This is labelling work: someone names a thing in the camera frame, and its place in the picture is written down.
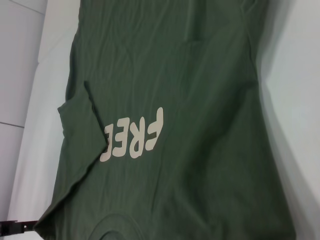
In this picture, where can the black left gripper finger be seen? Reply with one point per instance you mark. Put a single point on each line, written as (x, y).
(17, 225)

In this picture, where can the dark green FREE t-shirt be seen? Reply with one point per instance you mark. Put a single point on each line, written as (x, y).
(175, 125)

